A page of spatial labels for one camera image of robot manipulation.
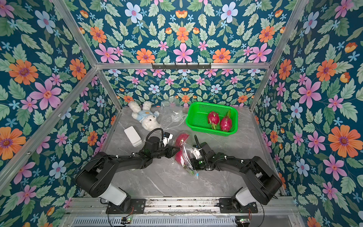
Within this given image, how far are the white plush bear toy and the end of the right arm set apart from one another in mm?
408

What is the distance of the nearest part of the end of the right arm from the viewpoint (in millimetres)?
661

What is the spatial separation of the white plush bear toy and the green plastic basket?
0.24 meters

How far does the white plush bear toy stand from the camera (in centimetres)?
101

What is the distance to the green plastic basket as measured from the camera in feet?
3.28
